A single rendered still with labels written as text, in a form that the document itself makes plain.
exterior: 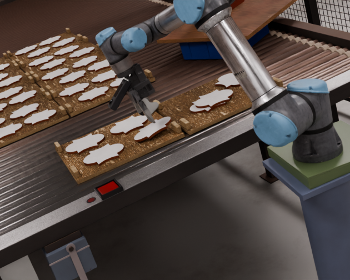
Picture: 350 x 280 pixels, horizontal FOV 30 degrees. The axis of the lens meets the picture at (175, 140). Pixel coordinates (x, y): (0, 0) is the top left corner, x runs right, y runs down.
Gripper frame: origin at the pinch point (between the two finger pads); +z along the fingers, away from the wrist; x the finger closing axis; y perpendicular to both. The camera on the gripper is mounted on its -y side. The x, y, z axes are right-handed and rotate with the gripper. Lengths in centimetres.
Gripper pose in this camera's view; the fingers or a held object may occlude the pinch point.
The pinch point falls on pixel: (147, 120)
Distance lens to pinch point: 233.8
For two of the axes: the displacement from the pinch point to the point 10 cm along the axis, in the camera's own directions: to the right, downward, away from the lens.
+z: 4.6, 8.2, 3.4
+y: 8.3, -5.3, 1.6
